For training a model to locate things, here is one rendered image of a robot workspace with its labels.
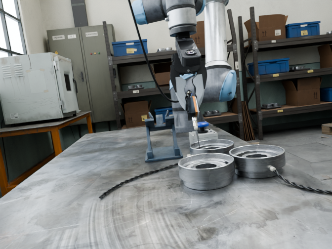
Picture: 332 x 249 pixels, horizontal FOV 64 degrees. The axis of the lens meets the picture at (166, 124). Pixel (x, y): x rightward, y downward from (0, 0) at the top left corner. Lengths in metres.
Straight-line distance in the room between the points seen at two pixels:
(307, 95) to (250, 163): 4.29
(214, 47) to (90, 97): 3.48
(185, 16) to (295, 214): 0.51
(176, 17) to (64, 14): 4.22
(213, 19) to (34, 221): 0.92
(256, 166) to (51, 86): 2.40
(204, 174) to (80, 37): 4.13
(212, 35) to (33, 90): 2.04
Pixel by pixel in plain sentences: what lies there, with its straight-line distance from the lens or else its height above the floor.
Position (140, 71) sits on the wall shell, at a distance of 4.57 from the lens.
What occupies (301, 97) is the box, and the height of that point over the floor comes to 0.59.
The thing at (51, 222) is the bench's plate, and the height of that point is 0.80.
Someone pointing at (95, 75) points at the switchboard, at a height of 1.30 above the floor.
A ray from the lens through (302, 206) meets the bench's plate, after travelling 0.43.
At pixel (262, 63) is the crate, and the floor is 1.18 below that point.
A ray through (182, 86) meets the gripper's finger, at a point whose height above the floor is 0.98.
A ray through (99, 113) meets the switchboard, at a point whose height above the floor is 0.70.
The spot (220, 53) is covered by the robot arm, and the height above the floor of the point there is 1.09.
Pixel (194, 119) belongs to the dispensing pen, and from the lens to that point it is 0.69.
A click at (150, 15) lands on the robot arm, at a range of 0.87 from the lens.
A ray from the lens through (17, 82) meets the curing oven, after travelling 2.86.
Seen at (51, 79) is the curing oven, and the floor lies 1.18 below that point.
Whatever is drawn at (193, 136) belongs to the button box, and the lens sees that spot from 0.74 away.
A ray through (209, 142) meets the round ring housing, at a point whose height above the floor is 0.84.
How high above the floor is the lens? 0.99
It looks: 8 degrees down
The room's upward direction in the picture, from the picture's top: 7 degrees counter-clockwise
